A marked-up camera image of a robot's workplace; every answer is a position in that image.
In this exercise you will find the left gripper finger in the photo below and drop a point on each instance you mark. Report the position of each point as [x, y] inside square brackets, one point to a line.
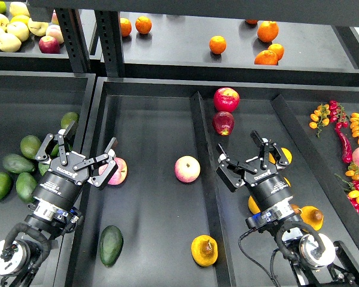
[63, 139]
[97, 171]

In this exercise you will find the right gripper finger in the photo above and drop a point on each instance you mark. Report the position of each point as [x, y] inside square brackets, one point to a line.
[232, 171]
[269, 152]

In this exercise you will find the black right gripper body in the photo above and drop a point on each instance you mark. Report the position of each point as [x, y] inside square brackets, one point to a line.
[267, 186]

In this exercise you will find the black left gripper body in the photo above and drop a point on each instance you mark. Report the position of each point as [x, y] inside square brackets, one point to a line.
[60, 187]

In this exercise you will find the dark green avocado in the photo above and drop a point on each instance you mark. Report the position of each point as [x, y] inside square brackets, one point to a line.
[110, 246]

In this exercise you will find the yellow pear brown stem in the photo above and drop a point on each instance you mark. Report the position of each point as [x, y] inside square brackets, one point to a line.
[204, 250]

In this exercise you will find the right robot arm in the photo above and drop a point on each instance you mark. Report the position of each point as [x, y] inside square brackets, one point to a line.
[294, 231]

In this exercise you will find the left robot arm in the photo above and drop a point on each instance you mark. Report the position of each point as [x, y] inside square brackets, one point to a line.
[28, 244]

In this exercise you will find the green avocado top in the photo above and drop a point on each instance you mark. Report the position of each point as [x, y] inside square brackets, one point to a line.
[66, 120]

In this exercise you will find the yellow pear top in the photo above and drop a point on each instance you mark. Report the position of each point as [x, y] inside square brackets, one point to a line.
[286, 158]

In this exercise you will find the yellow pear left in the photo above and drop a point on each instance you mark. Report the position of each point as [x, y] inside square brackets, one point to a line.
[252, 205]

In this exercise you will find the green avocado lower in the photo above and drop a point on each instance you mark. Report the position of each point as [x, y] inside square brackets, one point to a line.
[25, 185]

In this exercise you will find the yellow pear right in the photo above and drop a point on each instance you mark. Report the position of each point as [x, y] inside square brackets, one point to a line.
[313, 216]

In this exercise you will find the dark avocado lying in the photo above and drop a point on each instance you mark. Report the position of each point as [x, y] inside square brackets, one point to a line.
[17, 164]

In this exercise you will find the pink apple left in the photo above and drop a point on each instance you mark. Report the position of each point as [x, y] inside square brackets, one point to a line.
[120, 174]

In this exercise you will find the pink apple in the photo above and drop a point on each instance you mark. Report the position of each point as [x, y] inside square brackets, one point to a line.
[187, 169]
[120, 174]

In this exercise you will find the pink apple centre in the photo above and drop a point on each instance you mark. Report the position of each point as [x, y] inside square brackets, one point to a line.
[187, 169]

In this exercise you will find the black left tray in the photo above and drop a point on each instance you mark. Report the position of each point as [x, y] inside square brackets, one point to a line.
[32, 103]

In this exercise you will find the black tray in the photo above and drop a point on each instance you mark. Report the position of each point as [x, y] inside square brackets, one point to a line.
[32, 103]
[156, 122]

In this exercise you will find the dark red apple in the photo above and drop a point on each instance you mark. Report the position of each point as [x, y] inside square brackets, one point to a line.
[223, 123]

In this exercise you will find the orange cherry tomato vine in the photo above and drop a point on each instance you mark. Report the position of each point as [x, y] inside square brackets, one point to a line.
[320, 118]

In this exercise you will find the bright red apple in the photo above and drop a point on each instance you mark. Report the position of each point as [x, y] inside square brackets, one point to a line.
[226, 99]

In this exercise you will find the black centre tray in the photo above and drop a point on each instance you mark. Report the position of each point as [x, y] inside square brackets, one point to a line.
[156, 122]

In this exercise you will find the red chili pepper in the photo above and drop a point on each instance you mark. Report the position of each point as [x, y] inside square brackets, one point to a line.
[346, 146]

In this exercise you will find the orange front right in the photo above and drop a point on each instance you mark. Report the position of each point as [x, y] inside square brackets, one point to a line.
[266, 57]

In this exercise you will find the red apple on shelf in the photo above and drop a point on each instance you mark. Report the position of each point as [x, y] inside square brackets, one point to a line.
[49, 45]

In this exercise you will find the orange small right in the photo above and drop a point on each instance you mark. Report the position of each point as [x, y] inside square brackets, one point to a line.
[278, 49]

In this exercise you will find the pale yellow apple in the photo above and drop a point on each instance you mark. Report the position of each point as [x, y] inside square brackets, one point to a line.
[9, 43]

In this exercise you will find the orange centre shelf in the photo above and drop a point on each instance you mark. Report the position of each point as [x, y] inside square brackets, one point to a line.
[217, 44]

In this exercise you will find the large orange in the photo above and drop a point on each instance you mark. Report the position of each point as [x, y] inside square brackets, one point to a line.
[268, 31]

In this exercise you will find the orange on shelf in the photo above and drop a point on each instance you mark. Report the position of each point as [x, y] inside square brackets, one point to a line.
[143, 25]

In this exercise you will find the black shelf post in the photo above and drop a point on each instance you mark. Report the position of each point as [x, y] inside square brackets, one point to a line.
[109, 30]

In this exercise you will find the orange behind post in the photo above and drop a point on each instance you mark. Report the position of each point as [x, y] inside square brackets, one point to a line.
[125, 27]

